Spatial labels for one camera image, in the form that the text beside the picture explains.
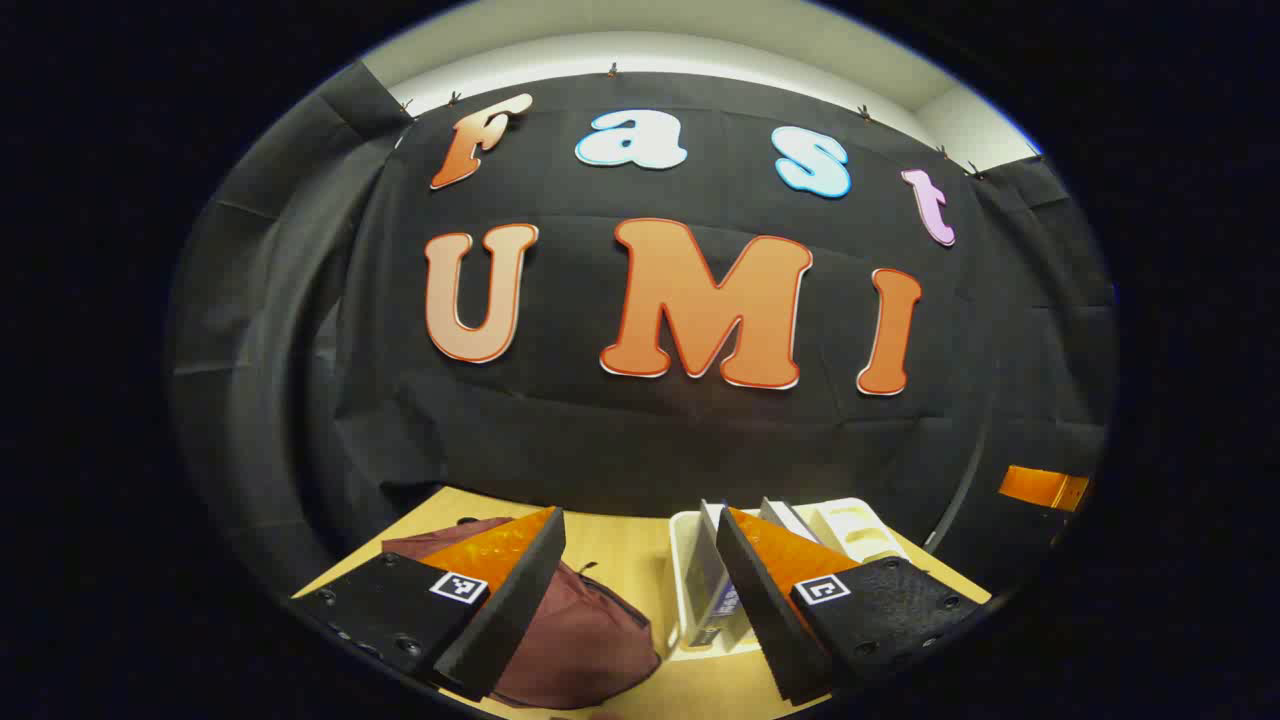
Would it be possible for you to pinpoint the grey cover book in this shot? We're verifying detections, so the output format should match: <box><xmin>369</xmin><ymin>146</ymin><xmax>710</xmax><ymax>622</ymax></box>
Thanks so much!
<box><xmin>758</xmin><ymin>497</ymin><xmax>821</xmax><ymax>547</ymax></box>

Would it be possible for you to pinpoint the white bookshelf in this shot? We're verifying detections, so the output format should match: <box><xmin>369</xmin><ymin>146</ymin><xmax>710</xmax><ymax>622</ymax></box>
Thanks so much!
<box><xmin>668</xmin><ymin>497</ymin><xmax>911</xmax><ymax>663</ymax></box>

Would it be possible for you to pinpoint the maroon schoolbag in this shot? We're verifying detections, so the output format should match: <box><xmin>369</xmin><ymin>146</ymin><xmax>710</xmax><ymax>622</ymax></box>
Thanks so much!
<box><xmin>380</xmin><ymin>517</ymin><xmax>663</xmax><ymax>711</ymax></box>

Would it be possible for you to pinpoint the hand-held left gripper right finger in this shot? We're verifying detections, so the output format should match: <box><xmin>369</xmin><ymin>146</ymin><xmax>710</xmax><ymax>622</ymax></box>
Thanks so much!
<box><xmin>714</xmin><ymin>506</ymin><xmax>993</xmax><ymax>707</ymax></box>

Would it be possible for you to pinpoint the blue cover book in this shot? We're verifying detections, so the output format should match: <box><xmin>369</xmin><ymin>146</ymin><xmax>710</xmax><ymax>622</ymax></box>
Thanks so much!
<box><xmin>690</xmin><ymin>500</ymin><xmax>753</xmax><ymax>651</ymax></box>

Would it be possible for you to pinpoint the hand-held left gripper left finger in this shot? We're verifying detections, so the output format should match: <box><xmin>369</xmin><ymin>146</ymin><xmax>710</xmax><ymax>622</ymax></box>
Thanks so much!
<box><xmin>288</xmin><ymin>506</ymin><xmax>567</xmax><ymax>703</ymax></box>

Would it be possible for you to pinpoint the thin black pole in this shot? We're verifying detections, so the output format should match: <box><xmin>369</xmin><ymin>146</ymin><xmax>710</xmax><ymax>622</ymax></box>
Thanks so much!
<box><xmin>920</xmin><ymin>400</ymin><xmax>998</xmax><ymax>553</ymax></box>

